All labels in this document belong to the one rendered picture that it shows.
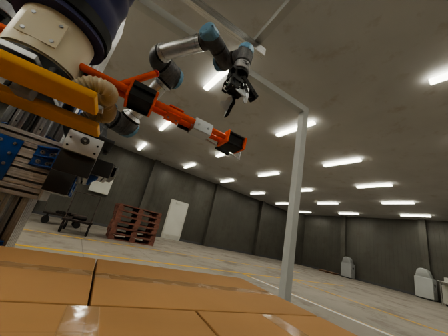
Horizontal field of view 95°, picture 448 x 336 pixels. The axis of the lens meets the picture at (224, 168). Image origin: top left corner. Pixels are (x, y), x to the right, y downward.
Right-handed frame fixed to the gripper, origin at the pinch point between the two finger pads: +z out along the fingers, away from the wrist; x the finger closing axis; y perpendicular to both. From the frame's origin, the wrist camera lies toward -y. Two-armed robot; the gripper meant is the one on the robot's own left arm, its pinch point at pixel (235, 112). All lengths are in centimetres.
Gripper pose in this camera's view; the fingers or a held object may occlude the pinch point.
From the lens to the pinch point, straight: 89.4
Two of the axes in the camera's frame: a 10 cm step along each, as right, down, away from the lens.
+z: -2.2, 9.2, -3.2
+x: 5.3, -1.6, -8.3
